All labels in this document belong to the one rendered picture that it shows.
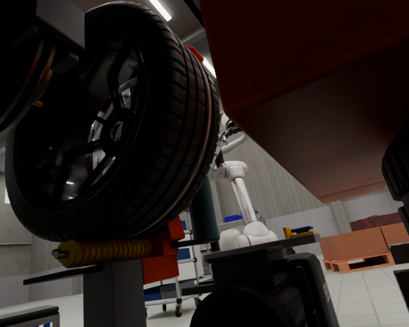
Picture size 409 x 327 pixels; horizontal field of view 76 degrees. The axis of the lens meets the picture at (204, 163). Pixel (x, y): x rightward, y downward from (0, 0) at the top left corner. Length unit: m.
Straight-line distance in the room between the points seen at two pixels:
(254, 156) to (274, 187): 1.30
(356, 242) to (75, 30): 3.66
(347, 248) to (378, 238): 0.38
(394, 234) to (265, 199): 5.50
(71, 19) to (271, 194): 8.59
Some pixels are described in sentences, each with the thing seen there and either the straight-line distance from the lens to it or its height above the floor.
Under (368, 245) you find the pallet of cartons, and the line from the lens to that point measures 3.88.
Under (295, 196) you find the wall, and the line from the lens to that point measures 8.77.
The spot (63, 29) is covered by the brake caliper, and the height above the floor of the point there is 0.82.
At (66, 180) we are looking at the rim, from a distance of 0.97.
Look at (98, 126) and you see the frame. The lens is 1.12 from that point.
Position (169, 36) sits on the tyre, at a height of 0.90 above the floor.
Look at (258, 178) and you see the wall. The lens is 9.13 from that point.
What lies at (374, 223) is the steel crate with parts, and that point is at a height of 0.52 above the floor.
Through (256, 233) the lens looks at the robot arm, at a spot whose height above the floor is 0.53.
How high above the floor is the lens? 0.43
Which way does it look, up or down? 20 degrees up
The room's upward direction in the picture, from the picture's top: 10 degrees counter-clockwise
